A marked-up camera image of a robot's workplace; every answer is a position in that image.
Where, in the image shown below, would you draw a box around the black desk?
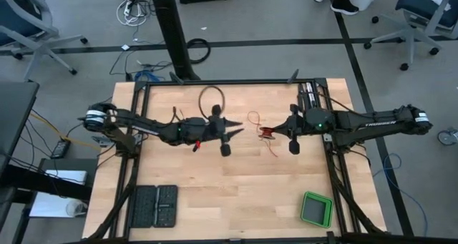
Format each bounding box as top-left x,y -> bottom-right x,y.
0,82 -> 92,244

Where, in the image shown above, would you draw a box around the green square tray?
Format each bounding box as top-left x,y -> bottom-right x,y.
299,191 -> 334,229

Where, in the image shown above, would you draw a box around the blue floor cable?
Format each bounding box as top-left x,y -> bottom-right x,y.
371,152 -> 429,236
134,69 -> 165,83

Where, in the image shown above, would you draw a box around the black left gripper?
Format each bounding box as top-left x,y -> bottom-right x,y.
205,104 -> 245,158

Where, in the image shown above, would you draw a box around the black tower fan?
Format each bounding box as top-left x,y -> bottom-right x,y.
148,0 -> 201,82

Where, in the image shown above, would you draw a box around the thin red cord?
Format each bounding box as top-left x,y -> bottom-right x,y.
246,110 -> 279,158

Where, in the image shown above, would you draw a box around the black handled pliers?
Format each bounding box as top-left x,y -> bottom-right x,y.
296,82 -> 305,107

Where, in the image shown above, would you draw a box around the grey caster wheel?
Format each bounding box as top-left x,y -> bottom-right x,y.
436,127 -> 458,147

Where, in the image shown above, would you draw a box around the white blue office chair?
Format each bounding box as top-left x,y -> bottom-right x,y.
0,0 -> 89,82
364,0 -> 458,72

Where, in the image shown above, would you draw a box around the clear plastic cup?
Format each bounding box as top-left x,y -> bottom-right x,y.
64,200 -> 88,217

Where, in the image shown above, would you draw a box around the person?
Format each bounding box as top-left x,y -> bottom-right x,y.
313,0 -> 360,16

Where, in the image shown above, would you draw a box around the black open tool case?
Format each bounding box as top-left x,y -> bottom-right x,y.
129,185 -> 179,229

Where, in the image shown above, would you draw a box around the white flat device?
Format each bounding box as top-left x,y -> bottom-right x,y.
44,170 -> 87,186

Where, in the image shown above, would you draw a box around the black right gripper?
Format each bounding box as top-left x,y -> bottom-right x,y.
271,103 -> 306,156

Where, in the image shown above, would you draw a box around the black power adapter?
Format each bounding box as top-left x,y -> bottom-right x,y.
49,139 -> 72,160

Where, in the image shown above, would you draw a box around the white power strip with cables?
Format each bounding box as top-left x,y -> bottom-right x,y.
114,0 -> 150,27

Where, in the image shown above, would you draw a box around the yellow floor cable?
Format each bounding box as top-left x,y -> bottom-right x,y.
28,112 -> 103,150

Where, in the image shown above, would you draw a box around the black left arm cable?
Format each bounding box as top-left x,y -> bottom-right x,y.
198,85 -> 226,122

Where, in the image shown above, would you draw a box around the black coiled floor cable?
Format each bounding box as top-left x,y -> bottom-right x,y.
185,38 -> 212,65

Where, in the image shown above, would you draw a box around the black aluminium rig frame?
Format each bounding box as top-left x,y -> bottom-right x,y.
64,68 -> 458,244

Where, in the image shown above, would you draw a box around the small cord spool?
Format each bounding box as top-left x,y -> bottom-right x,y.
258,126 -> 277,141

